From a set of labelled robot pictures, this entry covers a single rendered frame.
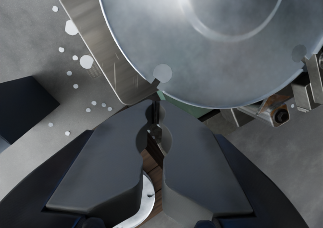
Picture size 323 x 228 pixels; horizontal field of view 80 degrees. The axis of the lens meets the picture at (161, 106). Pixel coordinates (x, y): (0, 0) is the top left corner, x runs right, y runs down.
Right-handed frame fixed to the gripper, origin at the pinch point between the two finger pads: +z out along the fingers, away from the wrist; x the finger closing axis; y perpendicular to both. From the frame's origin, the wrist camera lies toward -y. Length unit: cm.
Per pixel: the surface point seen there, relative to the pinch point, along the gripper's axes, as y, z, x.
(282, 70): 1.5, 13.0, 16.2
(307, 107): 9.8, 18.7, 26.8
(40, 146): 63, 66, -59
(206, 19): -4.2, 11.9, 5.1
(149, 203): 64, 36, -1
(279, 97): 4.9, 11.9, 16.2
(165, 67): 0.9, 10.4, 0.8
